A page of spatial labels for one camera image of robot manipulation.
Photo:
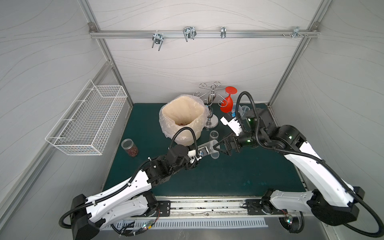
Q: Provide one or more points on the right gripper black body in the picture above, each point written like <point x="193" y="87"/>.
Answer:
<point x="233" y="144"/>

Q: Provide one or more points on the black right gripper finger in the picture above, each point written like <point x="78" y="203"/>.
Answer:
<point x="224" y="142"/>
<point x="221" y="151"/>

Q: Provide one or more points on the clear plastic jar lid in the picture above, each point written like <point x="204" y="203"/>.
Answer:
<point x="215" y="155"/>

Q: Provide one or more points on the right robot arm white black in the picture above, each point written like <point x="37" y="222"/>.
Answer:
<point x="333" y="201"/>

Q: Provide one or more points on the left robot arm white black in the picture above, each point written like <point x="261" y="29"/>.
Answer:
<point x="131" y="198"/>

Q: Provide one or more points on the chrome glass holder stand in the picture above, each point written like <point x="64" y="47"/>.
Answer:
<point x="209" y="99"/>

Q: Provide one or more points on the clear wine glass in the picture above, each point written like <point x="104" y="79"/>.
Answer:
<point x="243" y="110"/>

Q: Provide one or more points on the red plastic wine glass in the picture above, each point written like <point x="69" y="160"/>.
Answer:
<point x="227" y="105"/>

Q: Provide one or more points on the cream trash bin with bag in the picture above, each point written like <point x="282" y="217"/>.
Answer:
<point x="184" y="111"/>

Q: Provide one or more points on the white vent strip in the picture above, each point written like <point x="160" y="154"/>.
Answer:
<point x="218" y="223"/>

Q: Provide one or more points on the metal hook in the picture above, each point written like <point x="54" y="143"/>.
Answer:
<point x="223" y="32"/>
<point x="158" y="39"/>
<point x="189" y="33"/>

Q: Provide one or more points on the metal hook right end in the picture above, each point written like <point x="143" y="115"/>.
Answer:
<point x="295" y="34"/>

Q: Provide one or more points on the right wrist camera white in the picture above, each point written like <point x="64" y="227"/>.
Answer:
<point x="232" y="123"/>

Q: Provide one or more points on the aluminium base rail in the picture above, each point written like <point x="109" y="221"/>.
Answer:
<point x="208" y="207"/>

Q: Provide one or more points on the aluminium top rail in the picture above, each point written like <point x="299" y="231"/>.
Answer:
<point x="201" y="34"/>

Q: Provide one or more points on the white wire basket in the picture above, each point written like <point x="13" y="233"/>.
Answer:
<point x="85" y="127"/>

